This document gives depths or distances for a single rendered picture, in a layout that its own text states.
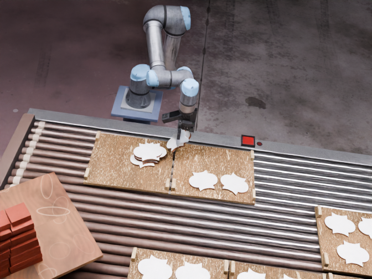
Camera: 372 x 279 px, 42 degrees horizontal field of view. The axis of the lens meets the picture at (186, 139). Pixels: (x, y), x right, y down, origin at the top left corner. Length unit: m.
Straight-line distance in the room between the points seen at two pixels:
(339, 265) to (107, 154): 1.22
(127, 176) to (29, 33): 3.00
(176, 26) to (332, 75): 2.84
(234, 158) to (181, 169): 0.30
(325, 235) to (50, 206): 1.24
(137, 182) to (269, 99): 2.41
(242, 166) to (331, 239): 0.57
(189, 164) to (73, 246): 0.77
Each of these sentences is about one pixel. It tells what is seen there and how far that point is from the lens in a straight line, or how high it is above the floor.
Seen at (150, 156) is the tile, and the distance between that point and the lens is 2.45.
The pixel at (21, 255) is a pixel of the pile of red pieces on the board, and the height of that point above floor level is 1.13.
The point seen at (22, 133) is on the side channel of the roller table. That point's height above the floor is 0.95.
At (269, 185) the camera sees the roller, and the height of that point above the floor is 0.91.
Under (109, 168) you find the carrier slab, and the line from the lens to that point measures 2.45.
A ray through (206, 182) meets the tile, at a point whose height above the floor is 0.95.
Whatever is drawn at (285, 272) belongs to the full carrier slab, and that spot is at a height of 0.94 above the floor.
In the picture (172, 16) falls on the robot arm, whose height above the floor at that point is 1.49.
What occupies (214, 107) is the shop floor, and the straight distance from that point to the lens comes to 4.33.
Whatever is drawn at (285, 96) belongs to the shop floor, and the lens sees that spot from 4.65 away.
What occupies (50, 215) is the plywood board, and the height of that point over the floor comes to 1.04.
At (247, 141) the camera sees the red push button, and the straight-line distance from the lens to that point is 2.70.
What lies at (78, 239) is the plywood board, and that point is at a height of 1.04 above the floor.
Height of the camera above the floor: 2.74
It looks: 43 degrees down
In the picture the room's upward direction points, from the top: 9 degrees clockwise
